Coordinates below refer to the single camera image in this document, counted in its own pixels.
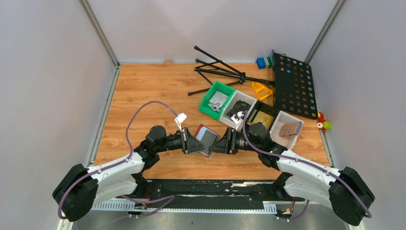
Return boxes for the black folding tripod stand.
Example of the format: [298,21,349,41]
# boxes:
[193,46,276,90]

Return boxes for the red leather card holder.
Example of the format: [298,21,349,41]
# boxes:
[194,124,220,147]

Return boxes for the yellow plastic triangle piece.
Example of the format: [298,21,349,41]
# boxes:
[251,82,273,101]

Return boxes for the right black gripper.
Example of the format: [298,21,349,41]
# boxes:
[208,127,261,155]

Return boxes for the grey metal parts in bin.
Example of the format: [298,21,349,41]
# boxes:
[208,91,229,112]

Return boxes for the white bin with black parts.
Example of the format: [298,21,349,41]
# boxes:
[219,91,257,131]

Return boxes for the brown leather card pouch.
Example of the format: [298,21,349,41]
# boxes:
[279,122,303,137]

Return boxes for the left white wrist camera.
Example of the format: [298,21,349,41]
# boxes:
[174,113,187,131]

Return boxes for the colourful small toy pile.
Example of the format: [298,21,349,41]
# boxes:
[317,112,332,133]

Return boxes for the grey card in holder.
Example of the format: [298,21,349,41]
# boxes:
[201,129,218,147]

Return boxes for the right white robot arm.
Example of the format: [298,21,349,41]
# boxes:
[209,123,375,226]

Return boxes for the green plastic bin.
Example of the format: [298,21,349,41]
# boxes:
[199,81,236,120]

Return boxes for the black perforated metal panel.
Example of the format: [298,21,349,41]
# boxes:
[272,52,318,120]

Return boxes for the green toy block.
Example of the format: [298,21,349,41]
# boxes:
[267,56,274,68]

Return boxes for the white bin at end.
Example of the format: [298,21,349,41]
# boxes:
[270,111,304,150]

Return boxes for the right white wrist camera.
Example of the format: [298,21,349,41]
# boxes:
[231,111,245,130]

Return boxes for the blue toy block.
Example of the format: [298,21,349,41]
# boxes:
[256,57,271,69]

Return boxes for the black plastic bin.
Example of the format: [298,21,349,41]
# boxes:
[246,101,280,130]

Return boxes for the black parts in bin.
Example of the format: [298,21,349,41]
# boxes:
[226,100,251,118]

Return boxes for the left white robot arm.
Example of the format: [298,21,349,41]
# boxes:
[52,126,208,222]

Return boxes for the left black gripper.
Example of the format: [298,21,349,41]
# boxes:
[156,127,209,154]

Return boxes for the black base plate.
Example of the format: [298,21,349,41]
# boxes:
[130,179,304,210]

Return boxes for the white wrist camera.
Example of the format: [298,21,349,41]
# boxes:
[174,113,187,131]
[231,111,245,130]

